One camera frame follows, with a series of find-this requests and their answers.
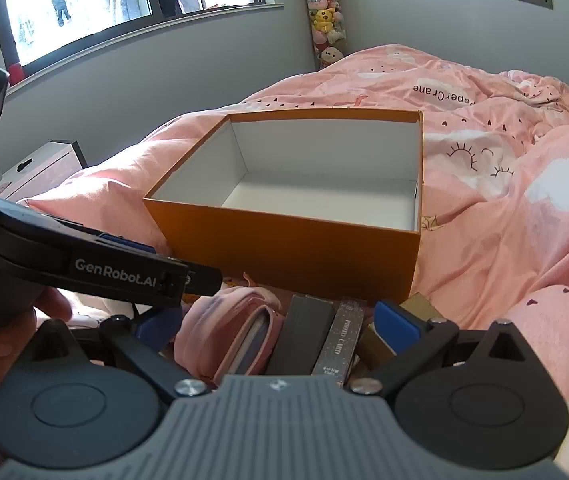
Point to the white box black trim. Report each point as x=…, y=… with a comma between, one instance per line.
x=39, y=165

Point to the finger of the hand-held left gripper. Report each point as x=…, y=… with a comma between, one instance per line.
x=204, y=280
x=124, y=244

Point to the white box with orange rim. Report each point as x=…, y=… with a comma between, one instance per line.
x=289, y=255

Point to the window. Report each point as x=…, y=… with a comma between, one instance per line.
x=89, y=0

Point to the dark grey box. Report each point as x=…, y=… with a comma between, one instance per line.
x=299, y=335

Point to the silver glitter card box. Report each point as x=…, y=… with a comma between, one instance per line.
x=339, y=345

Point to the gold box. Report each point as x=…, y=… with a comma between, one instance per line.
x=366, y=346

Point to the pink printed blanket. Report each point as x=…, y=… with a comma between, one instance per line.
x=489, y=240

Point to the pink fabric pouch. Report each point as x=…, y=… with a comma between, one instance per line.
x=204, y=330

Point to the clear tube of plush toys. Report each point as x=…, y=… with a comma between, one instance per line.
x=325, y=15

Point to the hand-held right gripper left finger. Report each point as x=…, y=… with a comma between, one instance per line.
x=157, y=322

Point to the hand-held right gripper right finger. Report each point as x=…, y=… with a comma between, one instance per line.
x=397, y=325

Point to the person's left hand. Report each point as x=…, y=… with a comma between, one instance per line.
x=9, y=345

